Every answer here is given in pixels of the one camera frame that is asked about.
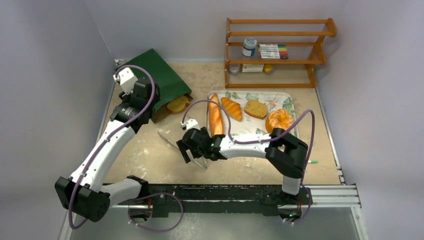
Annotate orange fake baguette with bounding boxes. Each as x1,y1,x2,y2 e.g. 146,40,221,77
208,93,224,137

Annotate orange fake croissant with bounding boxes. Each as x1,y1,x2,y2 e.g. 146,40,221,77
221,97,243,122

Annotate orange wooden shelf rack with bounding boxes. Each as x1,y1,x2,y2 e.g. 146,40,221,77
224,18,338,89

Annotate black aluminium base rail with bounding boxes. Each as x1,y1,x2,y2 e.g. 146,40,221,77
67,183,362,220

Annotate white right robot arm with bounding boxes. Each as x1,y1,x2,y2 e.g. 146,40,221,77
176,127,309,204

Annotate blue jar patterned lid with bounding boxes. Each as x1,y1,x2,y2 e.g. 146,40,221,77
241,37,258,57

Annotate metal tongs white grips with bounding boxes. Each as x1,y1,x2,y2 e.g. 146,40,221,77
157,131,208,171

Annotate set of coloured markers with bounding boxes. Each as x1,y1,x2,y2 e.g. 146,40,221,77
258,44,289,60

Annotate white green small box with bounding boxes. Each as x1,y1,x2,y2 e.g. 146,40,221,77
241,64,264,73

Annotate small yellow object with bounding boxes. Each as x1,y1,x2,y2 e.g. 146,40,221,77
263,64,274,74

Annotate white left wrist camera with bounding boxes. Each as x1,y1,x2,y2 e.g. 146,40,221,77
113,67,138,95

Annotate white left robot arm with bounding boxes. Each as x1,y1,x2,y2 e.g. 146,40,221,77
54,79,160,230

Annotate brown fake bread slice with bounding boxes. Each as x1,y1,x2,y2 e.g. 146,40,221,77
244,99,268,120

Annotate orange fake bread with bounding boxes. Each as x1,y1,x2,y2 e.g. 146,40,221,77
265,108,294,133

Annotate small grey jar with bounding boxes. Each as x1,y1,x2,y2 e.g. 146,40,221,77
229,64,241,75

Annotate green paper bag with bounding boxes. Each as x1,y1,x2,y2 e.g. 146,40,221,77
125,49,192,123

